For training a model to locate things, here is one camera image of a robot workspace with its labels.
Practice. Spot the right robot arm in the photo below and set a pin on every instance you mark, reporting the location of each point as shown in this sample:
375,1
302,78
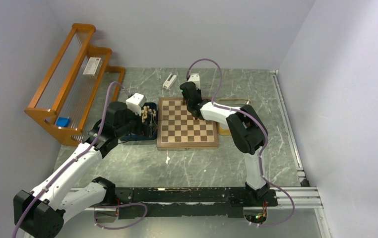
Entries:
247,131

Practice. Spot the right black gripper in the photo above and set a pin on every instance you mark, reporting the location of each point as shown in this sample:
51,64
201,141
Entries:
199,91

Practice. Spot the wooden chess board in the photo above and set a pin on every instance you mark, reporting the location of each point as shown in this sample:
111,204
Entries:
179,130

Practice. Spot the blue small box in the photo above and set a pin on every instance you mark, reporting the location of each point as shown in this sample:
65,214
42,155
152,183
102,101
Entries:
63,122

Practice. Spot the white plastic clip device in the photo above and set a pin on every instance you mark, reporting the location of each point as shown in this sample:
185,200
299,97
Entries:
169,81

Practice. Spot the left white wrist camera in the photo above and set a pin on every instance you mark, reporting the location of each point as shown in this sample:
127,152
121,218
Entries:
135,103

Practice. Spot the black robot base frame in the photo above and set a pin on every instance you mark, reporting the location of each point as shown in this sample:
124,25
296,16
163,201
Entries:
185,201

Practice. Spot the yellow metal tin tray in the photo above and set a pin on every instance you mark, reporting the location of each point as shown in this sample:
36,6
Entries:
222,128

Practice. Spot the white red small box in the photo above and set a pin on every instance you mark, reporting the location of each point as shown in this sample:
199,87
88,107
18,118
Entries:
93,66

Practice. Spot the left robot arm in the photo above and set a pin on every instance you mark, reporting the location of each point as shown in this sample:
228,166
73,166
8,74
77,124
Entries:
44,210

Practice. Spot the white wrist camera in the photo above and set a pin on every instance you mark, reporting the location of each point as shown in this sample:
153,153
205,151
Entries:
135,103
195,78

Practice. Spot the blue plastic tray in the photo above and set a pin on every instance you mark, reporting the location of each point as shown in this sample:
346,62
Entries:
133,137

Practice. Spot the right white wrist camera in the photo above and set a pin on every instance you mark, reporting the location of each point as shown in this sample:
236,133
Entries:
195,78

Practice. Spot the light wooden chess pieces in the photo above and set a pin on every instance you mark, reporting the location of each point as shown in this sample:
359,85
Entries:
148,114

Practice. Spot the orange wooden rack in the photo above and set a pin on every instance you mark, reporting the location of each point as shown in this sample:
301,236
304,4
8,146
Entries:
65,91

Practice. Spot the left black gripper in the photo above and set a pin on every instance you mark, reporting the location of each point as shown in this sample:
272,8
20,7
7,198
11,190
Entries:
140,129

